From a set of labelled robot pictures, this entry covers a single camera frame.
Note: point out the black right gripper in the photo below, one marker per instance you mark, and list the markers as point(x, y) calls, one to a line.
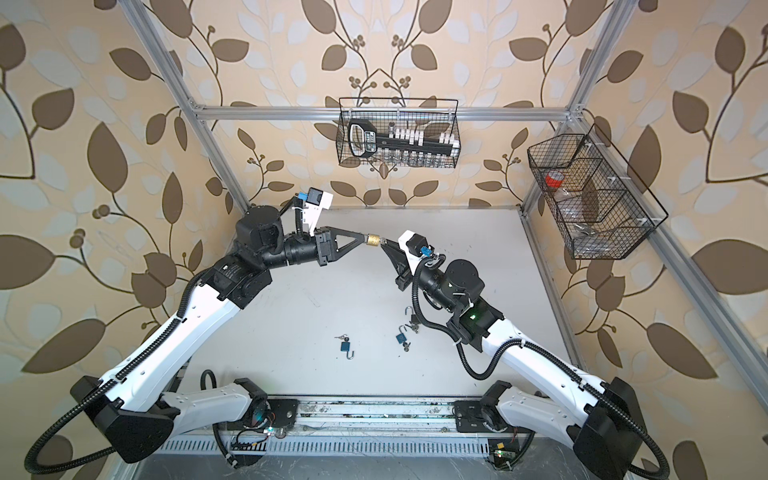
point(398, 257)

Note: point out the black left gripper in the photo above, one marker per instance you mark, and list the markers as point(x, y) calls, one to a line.
point(322, 245)

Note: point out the black padlock with keys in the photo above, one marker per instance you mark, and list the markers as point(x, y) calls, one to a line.
point(413, 323)

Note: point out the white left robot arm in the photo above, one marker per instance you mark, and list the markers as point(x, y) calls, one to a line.
point(131, 405)

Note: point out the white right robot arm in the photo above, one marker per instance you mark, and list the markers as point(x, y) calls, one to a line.
point(601, 421)

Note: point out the blue padlock with keys right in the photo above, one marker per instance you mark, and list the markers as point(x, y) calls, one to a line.
point(402, 338)

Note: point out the blue padlock with keys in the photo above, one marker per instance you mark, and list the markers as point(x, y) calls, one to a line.
point(346, 346)
point(402, 338)

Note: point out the blue padlock with keys left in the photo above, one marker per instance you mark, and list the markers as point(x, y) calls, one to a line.
point(346, 346)

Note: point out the red capped clear bottle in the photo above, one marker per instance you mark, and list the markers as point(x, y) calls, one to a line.
point(562, 193)

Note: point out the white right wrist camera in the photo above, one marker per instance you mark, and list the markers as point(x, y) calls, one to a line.
point(415, 247)

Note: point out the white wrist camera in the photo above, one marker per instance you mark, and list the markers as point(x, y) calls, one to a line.
point(310, 206)
point(415, 247)

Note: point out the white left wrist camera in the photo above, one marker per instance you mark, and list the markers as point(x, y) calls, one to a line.
point(310, 206)

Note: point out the black wire basket rear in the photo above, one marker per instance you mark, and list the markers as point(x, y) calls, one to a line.
point(433, 115)

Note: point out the black wire basket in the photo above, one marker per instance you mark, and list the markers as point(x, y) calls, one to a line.
point(623, 211)
point(433, 115)

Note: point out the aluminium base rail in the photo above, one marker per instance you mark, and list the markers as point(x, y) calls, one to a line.
point(384, 426)

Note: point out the black wire basket right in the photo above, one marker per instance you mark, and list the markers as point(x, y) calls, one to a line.
point(623, 211)

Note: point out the aluminium frame profile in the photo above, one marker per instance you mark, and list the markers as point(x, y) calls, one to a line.
point(742, 351)

